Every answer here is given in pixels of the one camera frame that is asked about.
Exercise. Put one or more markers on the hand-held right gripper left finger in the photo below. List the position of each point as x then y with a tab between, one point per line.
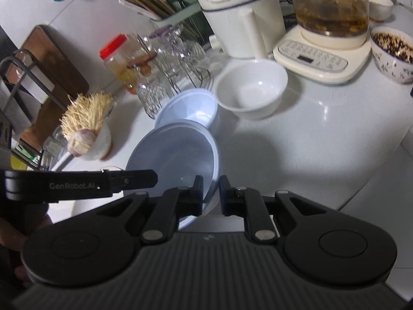
197	189

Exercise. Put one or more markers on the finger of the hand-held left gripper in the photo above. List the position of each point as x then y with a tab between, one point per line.
138	179

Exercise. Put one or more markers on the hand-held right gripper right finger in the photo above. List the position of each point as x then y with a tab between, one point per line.
225	193

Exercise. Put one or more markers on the pale blue plastic bowl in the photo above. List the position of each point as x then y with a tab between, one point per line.
174	161
190	108

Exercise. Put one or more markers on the person's left hand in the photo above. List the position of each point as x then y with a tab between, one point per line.
16	234

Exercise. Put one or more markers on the white drain tray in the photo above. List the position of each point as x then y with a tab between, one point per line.
48	160

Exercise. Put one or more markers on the garlic bulb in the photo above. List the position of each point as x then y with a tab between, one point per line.
80	141

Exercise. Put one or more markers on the white bowl holding mushrooms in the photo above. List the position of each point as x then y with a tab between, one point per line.
101	145

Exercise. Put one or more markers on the white ceramic bowl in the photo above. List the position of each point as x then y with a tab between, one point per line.
251	87

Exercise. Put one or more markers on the wooden cutting board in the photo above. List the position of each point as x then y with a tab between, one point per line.
55	71

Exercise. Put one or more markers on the red lid plastic jar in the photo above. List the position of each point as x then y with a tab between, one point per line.
124	64

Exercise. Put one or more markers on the cluster of glass cups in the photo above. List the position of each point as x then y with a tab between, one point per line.
171	58

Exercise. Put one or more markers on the black knife rack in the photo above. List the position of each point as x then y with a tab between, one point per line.
19	67

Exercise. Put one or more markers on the green chopstick holder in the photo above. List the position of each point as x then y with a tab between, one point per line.
184	22

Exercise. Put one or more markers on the white electric cooking pot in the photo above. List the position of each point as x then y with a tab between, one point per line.
238	22

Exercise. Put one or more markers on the glass kettle on cream base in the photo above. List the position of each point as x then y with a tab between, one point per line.
326	38

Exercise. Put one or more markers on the patterned bowl with dark food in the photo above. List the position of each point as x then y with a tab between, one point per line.
392	55

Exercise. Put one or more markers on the small white cup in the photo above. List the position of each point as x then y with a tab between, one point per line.
380	8

